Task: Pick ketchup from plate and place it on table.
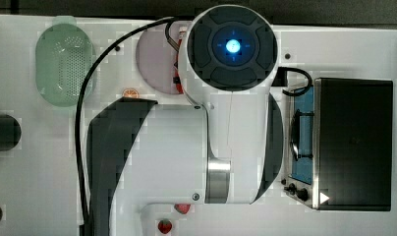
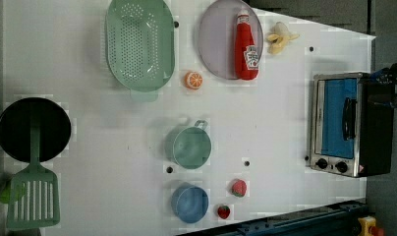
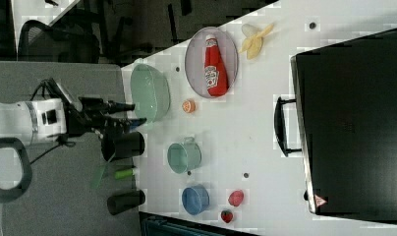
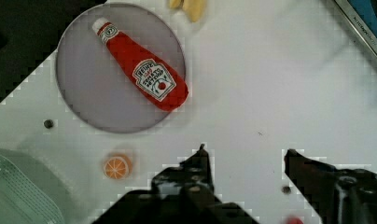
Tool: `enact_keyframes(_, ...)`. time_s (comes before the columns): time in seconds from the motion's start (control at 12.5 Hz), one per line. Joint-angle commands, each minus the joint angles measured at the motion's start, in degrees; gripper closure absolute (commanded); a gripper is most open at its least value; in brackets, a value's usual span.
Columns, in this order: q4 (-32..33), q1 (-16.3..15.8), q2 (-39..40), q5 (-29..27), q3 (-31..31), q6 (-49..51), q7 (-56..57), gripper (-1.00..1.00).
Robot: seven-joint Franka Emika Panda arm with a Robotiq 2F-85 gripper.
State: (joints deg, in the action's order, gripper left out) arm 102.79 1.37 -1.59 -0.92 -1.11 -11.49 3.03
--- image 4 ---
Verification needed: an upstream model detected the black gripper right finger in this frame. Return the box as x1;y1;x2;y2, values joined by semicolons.
284;149;377;224

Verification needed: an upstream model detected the orange slice toy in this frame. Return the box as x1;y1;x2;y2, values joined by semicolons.
103;154;133;180

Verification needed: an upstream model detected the grey round plate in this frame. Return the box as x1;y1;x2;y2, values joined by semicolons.
55;3;186;133

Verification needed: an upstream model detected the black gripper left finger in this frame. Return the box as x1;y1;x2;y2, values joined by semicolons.
92;146;258;224

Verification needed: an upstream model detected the red strawberry toy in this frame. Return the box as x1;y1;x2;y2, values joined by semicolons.
285;217;304;224

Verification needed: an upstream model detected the silver toaster oven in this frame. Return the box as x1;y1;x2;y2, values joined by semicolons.
331;0;377;60

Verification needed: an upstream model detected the green perforated colander basket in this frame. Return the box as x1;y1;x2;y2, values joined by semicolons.
0;148;74;224

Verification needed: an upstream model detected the red plush ketchup bottle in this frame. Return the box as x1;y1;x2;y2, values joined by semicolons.
92;18;189;112

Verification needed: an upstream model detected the peeled banana toy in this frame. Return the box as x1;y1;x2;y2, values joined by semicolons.
168;0;207;22

